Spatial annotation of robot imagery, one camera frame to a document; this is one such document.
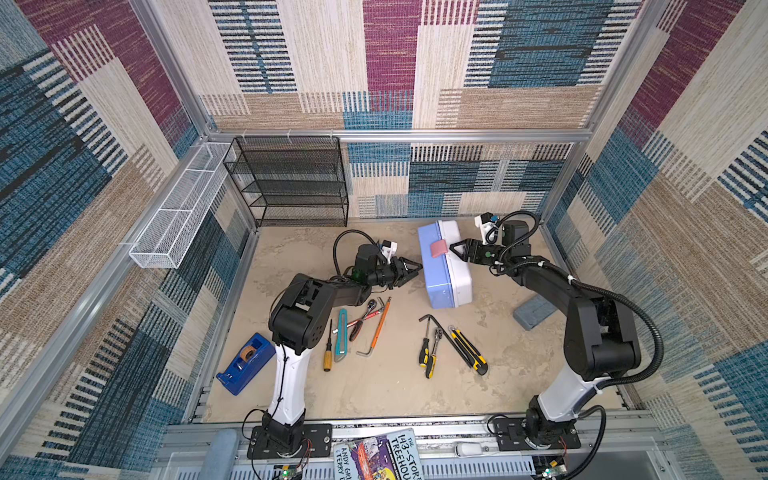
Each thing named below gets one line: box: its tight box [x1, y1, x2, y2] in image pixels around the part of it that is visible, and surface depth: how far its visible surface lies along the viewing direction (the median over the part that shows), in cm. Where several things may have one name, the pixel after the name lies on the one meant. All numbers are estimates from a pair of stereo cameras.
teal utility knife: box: [335, 308, 349, 362], surface depth 91 cm
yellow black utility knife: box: [448, 325, 489, 376], surface depth 88 cm
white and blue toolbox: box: [417, 220, 473, 309], surface depth 91 cm
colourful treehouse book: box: [334, 428, 425, 480], surface depth 70 cm
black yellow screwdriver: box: [419, 318, 430, 368], surface depth 87 cm
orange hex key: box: [356, 296, 392, 355], surface depth 94 cm
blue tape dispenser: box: [216, 333, 277, 396], surface depth 82 cm
